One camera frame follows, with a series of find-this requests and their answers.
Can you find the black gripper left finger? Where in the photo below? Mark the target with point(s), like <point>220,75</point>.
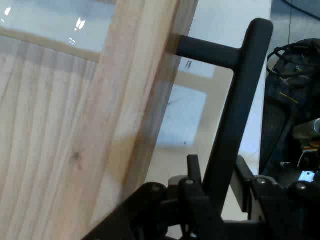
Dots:
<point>190,200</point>

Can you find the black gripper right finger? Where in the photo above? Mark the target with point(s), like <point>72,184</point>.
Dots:
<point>275,212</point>

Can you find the light wooden drawer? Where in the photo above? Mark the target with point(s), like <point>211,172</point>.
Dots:
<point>62,137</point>

